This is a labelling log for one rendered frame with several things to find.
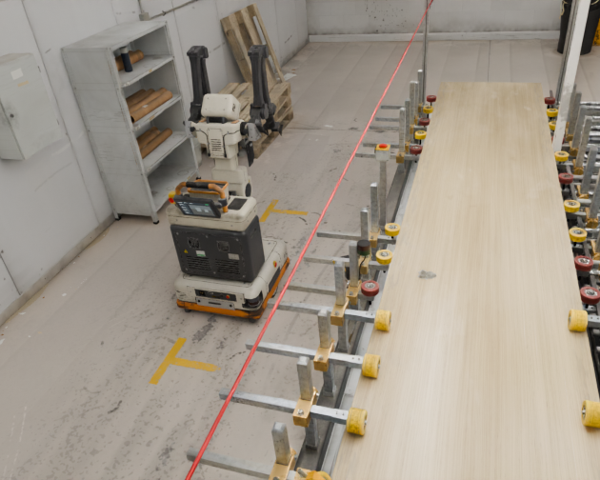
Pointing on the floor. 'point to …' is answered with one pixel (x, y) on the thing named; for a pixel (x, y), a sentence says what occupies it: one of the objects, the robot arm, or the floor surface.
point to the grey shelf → (148, 172)
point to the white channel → (565, 76)
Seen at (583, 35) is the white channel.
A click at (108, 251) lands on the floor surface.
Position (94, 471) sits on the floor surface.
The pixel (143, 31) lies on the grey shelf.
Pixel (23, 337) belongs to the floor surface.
